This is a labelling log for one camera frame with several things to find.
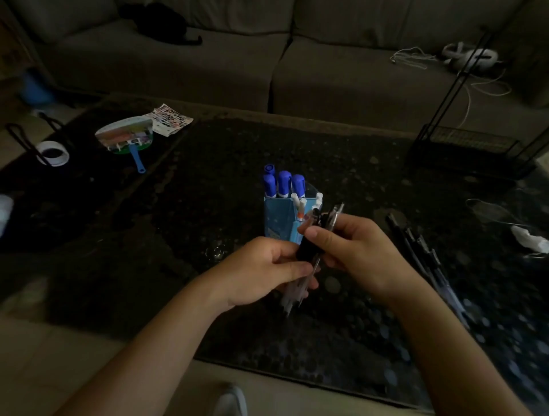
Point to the black cloth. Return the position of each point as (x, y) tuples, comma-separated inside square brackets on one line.
[(161, 21)]

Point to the printed sticker sheet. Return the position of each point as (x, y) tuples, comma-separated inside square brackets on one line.
[(169, 120)]

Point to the white object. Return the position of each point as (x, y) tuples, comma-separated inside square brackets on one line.
[(5, 212)]

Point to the crumpled white tissue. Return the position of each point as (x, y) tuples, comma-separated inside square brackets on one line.
[(529, 239)]

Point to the person's right forearm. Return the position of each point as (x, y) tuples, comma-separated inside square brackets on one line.
[(446, 351)]

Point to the blue cap marker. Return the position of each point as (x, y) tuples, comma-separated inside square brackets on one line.
[(269, 185), (269, 169), (284, 183), (298, 185)]

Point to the person's white shoe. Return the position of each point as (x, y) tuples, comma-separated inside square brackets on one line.
[(230, 403)]

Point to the person's left hand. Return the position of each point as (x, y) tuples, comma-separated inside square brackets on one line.
[(251, 274)]

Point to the person's right thumb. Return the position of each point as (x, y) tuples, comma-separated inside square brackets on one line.
[(319, 235)]

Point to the white headset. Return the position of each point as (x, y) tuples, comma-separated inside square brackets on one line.
[(469, 55)]

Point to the blue container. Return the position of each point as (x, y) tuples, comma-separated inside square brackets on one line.
[(36, 90)]

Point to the person's right hand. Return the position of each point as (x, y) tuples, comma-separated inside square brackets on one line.
[(369, 257)]

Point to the person's left forearm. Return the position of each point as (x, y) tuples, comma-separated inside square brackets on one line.
[(146, 355)]

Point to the blue pen holder box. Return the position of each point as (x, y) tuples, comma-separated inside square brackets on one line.
[(278, 223)]

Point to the white pen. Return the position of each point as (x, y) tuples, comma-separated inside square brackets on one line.
[(318, 199), (297, 203)]

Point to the bunch of clear black pens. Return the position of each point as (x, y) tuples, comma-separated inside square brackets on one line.
[(308, 250)]

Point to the white tape roll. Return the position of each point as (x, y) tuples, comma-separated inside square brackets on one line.
[(52, 153)]

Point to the person's left thumb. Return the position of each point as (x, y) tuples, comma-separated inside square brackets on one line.
[(291, 268)]

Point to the row of black pens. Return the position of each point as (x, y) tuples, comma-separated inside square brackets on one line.
[(424, 265)]

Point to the grey sofa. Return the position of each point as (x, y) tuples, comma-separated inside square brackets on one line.
[(274, 51)]

